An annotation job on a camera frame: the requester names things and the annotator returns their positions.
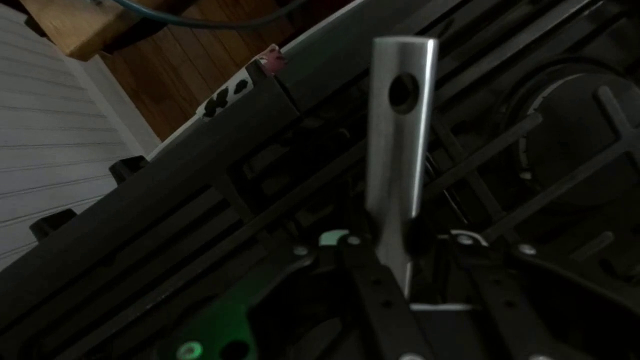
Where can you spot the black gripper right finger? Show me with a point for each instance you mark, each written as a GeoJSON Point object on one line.
{"type": "Point", "coordinates": [542, 304]}

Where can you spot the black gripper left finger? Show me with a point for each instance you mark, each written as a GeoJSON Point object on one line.
{"type": "Point", "coordinates": [391, 328]}

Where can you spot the small silver pot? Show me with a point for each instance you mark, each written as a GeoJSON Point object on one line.
{"type": "Point", "coordinates": [403, 79]}

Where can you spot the wooden box with cables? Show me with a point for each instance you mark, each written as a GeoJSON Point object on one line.
{"type": "Point", "coordinates": [83, 29]}

